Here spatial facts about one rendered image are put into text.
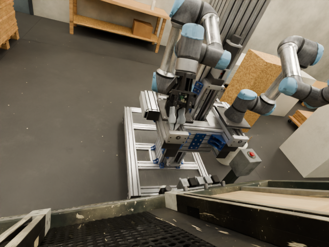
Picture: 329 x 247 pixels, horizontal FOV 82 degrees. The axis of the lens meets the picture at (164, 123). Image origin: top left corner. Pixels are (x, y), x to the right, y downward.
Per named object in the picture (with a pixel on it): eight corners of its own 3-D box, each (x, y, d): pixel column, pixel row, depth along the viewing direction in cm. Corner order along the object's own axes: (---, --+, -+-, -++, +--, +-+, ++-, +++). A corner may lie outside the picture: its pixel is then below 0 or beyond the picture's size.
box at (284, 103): (268, 100, 479) (294, 65, 421) (284, 116, 433) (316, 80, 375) (235, 94, 445) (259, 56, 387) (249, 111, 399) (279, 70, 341)
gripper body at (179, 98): (174, 108, 63) (180, 71, 60) (166, 104, 71) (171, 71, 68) (194, 111, 65) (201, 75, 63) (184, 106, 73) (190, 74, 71)
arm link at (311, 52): (246, 104, 147) (299, 33, 110) (264, 111, 148) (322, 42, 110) (247, 113, 139) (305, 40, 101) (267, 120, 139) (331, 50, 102)
